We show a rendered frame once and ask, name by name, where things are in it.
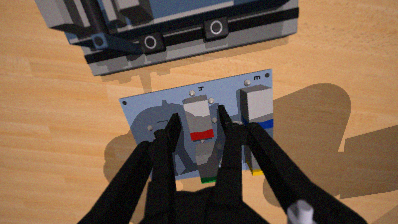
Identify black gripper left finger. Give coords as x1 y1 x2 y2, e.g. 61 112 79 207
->
77 113 182 224

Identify grey metal blank with yellow end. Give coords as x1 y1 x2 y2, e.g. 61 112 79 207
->
245 145 263 176

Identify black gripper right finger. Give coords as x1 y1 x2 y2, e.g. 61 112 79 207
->
206 105 368 224

